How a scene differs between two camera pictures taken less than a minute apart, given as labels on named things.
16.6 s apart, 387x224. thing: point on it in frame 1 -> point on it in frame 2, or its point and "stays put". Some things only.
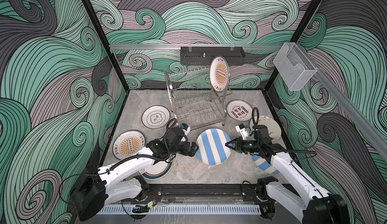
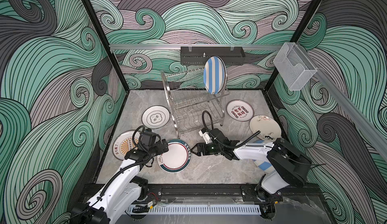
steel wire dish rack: x=195 y=104 stays put
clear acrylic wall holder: x=294 y=66 stays put
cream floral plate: x=273 y=126 stays put
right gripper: x=239 y=146 -> x=199 y=145
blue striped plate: x=212 y=149 -> x=215 y=74
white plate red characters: x=239 y=110 stays put
